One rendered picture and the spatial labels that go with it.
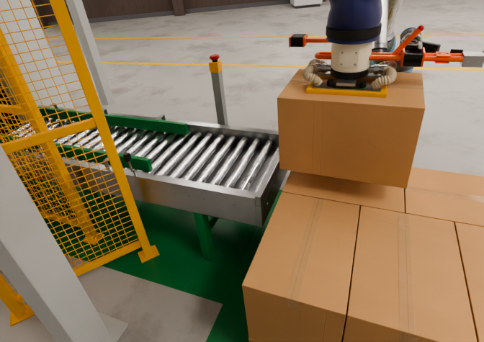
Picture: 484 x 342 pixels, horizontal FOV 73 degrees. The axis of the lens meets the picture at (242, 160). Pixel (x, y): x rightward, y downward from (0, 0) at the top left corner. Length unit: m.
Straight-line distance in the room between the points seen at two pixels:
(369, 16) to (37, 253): 1.59
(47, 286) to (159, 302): 0.69
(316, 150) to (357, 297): 0.66
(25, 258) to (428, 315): 1.47
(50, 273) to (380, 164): 1.48
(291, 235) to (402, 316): 0.52
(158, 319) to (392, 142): 1.49
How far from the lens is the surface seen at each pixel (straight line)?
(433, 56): 1.59
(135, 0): 11.26
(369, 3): 1.48
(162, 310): 2.04
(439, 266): 1.55
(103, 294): 2.24
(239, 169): 1.93
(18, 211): 1.43
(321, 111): 1.49
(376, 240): 1.56
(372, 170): 1.61
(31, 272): 1.55
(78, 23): 4.55
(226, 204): 1.74
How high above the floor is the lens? 1.66
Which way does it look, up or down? 34 degrees down
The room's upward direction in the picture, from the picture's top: 6 degrees counter-clockwise
